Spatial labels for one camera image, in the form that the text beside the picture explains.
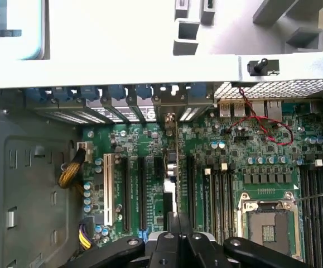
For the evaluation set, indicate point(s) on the white power connector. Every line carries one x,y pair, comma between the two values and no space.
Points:
88,152

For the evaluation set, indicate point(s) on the installed green RAM stick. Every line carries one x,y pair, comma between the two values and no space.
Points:
208,201

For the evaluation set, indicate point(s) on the metal socket locking lever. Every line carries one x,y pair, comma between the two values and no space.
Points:
317,195

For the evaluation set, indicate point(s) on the long black expansion slot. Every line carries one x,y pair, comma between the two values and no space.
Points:
126,195
191,192
142,195

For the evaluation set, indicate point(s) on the empty black RAM slot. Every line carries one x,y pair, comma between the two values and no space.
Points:
304,209
314,209
322,217
224,201

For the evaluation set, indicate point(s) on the CPU socket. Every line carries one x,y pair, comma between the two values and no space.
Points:
270,226

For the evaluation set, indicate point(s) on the short black expansion slot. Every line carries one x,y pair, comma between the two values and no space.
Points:
158,166

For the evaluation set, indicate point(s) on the open metal PC case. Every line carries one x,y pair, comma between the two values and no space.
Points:
24,181

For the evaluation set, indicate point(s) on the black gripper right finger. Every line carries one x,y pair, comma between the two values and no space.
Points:
203,251

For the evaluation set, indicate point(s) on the green Dell motherboard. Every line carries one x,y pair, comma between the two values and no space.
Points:
228,145

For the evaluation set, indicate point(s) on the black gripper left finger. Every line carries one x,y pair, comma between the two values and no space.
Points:
164,251

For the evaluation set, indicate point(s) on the white PCI expansion slot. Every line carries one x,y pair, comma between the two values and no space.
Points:
108,190

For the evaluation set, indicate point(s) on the black chassis intrusion switch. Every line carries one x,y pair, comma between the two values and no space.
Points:
261,67

